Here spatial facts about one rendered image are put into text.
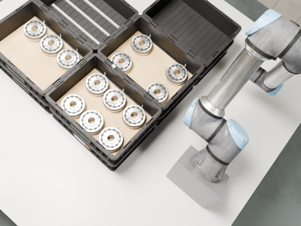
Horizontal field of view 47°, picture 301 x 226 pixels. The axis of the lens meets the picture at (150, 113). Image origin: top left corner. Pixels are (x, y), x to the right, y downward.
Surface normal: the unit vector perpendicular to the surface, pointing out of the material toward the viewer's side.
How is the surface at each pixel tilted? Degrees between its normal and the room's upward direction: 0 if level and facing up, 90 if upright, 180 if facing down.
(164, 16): 0
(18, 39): 0
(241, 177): 0
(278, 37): 46
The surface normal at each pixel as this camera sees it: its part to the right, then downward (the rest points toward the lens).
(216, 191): 0.54, -0.75
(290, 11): -0.63, 0.69
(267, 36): -0.45, 0.32
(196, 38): 0.12, -0.38
